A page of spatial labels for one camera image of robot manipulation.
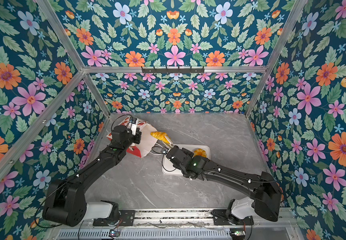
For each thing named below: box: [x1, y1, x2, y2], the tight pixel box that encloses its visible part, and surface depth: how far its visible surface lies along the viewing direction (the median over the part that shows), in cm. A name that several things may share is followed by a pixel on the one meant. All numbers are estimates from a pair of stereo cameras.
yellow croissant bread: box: [150, 131, 171, 144], surface depth 90 cm
